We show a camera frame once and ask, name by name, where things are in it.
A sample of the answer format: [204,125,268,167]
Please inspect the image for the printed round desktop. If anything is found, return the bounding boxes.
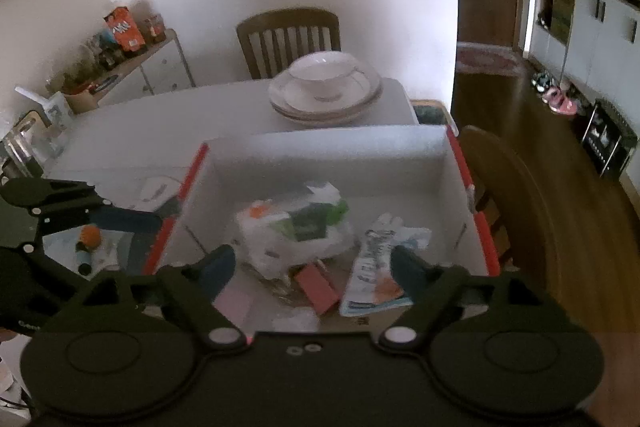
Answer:
[40,77,421,278]

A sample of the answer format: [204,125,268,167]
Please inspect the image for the small jar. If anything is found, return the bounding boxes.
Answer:
[142,14,167,44]

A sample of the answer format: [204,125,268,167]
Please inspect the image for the wooden round-back chair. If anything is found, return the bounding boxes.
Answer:
[457,124,556,278]

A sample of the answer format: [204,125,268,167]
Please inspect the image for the clear glass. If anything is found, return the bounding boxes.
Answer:
[2,127,46,178]

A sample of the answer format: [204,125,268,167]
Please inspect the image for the printed wrapper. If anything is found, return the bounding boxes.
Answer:
[340,213,433,318]

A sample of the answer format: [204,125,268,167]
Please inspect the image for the white side cabinet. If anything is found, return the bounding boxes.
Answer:
[47,29,197,115]

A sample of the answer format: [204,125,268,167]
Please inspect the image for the white drink carton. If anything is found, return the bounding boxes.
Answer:
[15,86,76,130]

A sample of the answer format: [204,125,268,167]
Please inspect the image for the stack of white plates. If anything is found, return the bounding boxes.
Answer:
[268,69,383,115]

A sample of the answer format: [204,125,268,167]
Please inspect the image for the white plastic wrap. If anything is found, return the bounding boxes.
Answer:
[270,307,321,333]

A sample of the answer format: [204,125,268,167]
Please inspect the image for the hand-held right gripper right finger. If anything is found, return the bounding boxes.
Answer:
[377,246,551,355]

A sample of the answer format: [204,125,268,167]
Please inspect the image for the white plate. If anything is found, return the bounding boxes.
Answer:
[270,97,385,128]

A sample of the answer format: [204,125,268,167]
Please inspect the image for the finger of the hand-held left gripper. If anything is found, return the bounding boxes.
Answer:
[10,177,164,235]

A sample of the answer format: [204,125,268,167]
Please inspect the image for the dark bottle with blue label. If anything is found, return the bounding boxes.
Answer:
[75,242,93,275]

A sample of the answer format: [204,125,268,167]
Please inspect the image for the red storage box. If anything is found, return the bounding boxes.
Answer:
[142,124,501,333]

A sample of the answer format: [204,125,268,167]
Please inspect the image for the small red carton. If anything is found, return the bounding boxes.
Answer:
[295,263,341,315]

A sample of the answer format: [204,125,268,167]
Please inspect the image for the pink shoes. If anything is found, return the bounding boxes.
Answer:
[542,87,588,115]

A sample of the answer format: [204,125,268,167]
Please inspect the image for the pink square box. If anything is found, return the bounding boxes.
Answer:
[214,279,256,323]

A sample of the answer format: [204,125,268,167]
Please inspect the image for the wooden slat-back chair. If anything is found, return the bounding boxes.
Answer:
[236,8,342,80]

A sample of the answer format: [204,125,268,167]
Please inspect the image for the white bowl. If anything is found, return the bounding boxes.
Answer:
[287,51,363,104]

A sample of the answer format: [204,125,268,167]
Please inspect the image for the white cupboard with dark handles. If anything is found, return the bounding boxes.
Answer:
[530,0,640,108]

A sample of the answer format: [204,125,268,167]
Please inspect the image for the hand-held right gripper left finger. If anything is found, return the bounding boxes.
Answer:
[82,244,251,353]

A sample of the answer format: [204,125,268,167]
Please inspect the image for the orange snack bag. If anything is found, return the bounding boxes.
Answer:
[103,7,147,55]

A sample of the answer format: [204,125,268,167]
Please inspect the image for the black floor basket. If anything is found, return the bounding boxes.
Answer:
[582,99,638,180]

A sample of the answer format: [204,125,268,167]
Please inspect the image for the white bag with green print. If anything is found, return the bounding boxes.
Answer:
[235,181,356,278]

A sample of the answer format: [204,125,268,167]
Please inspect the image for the patterned floor rug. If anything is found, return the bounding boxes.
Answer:
[455,44,521,78]

